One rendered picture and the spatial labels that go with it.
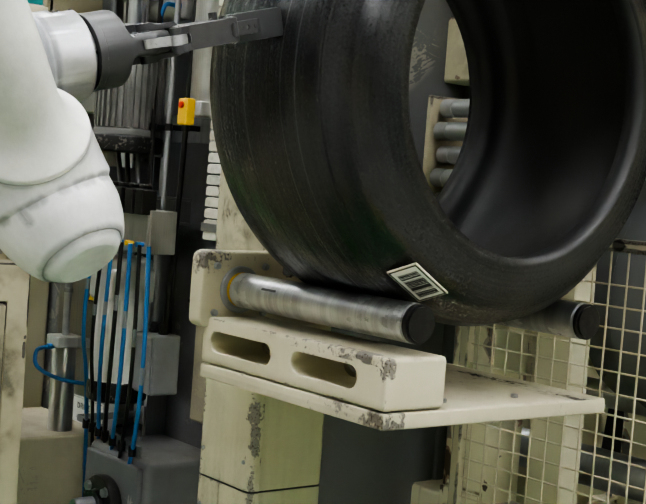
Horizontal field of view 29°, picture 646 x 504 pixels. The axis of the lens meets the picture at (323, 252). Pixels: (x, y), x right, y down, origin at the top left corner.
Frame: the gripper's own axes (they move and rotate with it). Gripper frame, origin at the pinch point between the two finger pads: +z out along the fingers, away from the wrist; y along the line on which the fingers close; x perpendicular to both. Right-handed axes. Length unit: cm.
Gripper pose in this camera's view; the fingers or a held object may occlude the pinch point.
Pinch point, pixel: (251, 25)
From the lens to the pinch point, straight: 133.9
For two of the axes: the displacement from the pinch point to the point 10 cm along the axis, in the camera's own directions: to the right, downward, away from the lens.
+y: -6.2, -0.9, 7.8
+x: 1.3, 9.7, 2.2
